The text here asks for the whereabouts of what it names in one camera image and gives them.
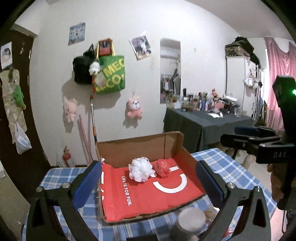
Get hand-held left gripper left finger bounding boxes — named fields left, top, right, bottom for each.
left=26, top=160, right=103, bottom=241

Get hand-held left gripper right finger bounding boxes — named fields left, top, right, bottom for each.
left=195, top=160, right=271, bottom=241

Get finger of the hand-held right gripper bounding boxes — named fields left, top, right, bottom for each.
left=234, top=126, right=282, bottom=138
left=220, top=134, right=282, bottom=160

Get cardboard box with red lining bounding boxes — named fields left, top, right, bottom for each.
left=95, top=131, right=207, bottom=223

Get person's right hand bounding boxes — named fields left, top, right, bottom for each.
left=267, top=162, right=286, bottom=202

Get chair with clothes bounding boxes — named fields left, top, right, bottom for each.
left=253, top=102, right=269, bottom=127

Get blue plaid tablecloth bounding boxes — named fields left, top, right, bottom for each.
left=22, top=148, right=278, bottom=241

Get table with dark cloth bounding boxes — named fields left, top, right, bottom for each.
left=163, top=108, right=255, bottom=153

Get pink sticks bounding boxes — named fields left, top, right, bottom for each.
left=77, top=113, right=93, bottom=163

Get clear jar with grey lid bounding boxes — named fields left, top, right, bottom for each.
left=170, top=207, right=207, bottom=241

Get red mesh bath pouf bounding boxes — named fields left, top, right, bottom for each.
left=153, top=159, right=172, bottom=179

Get hanging light clothing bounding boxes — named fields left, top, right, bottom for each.
left=243, top=62, right=264, bottom=88

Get white mesh bath pouf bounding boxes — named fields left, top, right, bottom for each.
left=128, top=157, right=156, bottom=183

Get white wardrobe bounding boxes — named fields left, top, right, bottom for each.
left=225, top=37, right=266, bottom=116

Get dark wooden door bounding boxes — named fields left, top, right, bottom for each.
left=0, top=23, right=50, bottom=186

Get mop stick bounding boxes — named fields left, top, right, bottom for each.
left=90, top=94, right=99, bottom=149

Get pink curtain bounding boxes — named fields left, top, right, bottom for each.
left=264, top=37, right=296, bottom=131

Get pale pink plush toy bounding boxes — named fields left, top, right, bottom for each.
left=63, top=97, right=78, bottom=123

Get white plastic bag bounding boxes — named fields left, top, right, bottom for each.
left=14, top=122, right=32, bottom=154

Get dark bags on wardrobe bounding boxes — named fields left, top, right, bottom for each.
left=225, top=36, right=260, bottom=63

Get pink plush bear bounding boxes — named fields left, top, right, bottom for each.
left=125, top=97, right=143, bottom=120

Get beige hanging organizer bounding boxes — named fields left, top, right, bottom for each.
left=0, top=68, right=27, bottom=144

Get green tote bag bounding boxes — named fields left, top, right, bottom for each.
left=94, top=55, right=126, bottom=95

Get green plush toy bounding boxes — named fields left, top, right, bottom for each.
left=13, top=85, right=26, bottom=109

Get black bag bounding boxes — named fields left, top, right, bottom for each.
left=73, top=44, right=96, bottom=85

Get white plush charm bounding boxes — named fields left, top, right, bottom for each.
left=89, top=61, right=101, bottom=76

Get tilted photo poster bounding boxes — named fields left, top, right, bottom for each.
left=129, top=35, right=152, bottom=61

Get red framed picture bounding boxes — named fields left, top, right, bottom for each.
left=97, top=39, right=115, bottom=57

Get portrait photo on door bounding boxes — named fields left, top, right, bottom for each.
left=1, top=42, right=13, bottom=70

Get wall mirror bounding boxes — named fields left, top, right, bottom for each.
left=160, top=37, right=181, bottom=104

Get blue wall poster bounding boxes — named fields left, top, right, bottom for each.
left=68, top=22, right=86, bottom=45

